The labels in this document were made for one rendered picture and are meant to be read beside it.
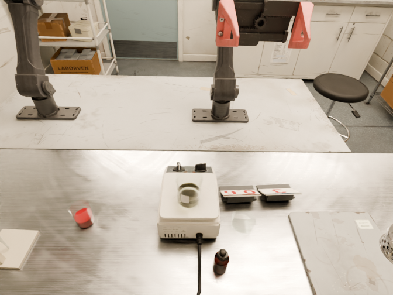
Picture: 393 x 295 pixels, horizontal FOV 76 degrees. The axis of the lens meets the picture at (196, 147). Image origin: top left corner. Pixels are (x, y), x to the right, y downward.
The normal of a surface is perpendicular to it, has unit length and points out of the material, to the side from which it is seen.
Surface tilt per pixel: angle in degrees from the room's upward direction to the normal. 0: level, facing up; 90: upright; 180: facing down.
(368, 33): 90
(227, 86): 60
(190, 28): 90
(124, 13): 90
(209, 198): 0
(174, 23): 90
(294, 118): 0
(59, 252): 0
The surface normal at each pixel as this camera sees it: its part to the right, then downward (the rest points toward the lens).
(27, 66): 0.03, 0.22
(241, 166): 0.04, -0.73
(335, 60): 0.02, 0.68
